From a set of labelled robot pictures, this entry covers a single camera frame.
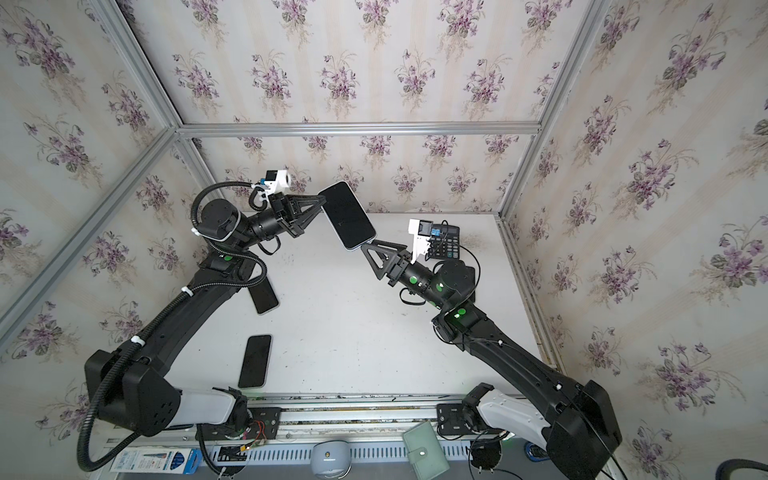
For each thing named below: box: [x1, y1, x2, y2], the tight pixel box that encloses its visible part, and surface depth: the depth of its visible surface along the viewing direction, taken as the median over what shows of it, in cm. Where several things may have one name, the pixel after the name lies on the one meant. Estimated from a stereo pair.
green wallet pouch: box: [402, 421, 450, 480], surface depth 70 cm
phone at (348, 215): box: [318, 180, 377, 251], surface depth 62 cm
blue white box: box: [110, 448, 203, 475], surface depth 69 cm
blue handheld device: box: [524, 441, 550, 462], surface depth 70 cm
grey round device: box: [311, 440, 352, 479], surface depth 65 cm
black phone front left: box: [238, 334, 273, 388], surface depth 84 cm
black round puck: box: [470, 438, 502, 470], surface depth 72 cm
